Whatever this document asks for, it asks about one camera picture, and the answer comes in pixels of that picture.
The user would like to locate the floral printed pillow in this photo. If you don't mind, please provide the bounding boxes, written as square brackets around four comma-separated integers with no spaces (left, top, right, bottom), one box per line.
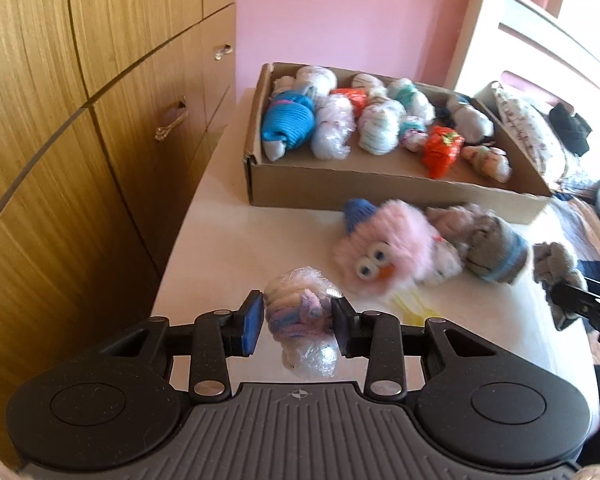
[490,81,582,182]

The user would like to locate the blue sock bundle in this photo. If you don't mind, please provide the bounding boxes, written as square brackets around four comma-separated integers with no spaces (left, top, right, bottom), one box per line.
[261,91,316,162]

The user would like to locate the white bed headboard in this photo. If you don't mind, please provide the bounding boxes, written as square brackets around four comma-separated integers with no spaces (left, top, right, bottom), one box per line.
[445,0,600,107]

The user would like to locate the grey sock with blue stripes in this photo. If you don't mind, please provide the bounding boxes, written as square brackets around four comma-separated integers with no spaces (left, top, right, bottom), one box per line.
[466,212,531,287]

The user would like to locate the orange red sock bundle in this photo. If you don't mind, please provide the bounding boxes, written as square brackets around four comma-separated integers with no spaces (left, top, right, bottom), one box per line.
[422,125,465,180]

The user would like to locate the black cloth item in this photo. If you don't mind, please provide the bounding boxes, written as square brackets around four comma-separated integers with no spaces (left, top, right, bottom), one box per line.
[550,103,594,157]

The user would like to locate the white black sock bundle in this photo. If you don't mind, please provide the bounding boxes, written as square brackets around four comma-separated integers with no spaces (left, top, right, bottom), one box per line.
[442,94,495,144]

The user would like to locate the pink patterned sock bundle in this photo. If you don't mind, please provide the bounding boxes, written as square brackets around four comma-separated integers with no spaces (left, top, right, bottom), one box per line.
[399,116,431,152]

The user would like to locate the white patterned sock bundle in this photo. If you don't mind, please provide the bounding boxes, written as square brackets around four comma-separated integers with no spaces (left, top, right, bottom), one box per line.
[424,203,486,287]

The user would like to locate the wooden wardrobe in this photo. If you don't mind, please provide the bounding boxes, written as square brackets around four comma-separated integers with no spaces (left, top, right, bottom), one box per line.
[0,0,239,471]

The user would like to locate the white teal sock bundle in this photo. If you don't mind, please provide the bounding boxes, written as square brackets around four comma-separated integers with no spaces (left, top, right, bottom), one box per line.
[386,77,436,121]

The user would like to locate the pink fuzzy sock with eyes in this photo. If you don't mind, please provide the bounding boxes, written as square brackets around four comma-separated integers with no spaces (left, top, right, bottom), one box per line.
[332,197,437,294]

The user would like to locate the pastel sock bundle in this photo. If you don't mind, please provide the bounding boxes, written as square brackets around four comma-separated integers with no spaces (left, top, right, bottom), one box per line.
[262,266,344,377]

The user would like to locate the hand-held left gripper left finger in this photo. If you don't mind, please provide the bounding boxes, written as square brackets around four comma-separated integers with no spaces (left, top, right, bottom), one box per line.
[102,290,266,405]

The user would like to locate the patchwork quilt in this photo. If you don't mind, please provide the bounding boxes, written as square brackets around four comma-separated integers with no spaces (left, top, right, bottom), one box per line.
[550,175,600,282]

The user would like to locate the cardboard box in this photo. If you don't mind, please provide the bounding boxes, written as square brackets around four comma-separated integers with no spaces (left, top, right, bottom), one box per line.
[243,62,554,227]

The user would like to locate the white striped sock bundle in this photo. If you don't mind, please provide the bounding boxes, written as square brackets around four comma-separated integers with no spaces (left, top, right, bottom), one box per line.
[356,99,407,156]

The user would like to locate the pink white sock bundle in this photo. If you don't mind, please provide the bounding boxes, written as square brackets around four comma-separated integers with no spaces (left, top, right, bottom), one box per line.
[461,145,512,184]

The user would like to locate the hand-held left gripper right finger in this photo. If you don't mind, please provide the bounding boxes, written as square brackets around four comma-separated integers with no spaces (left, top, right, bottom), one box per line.
[331,296,498,402]

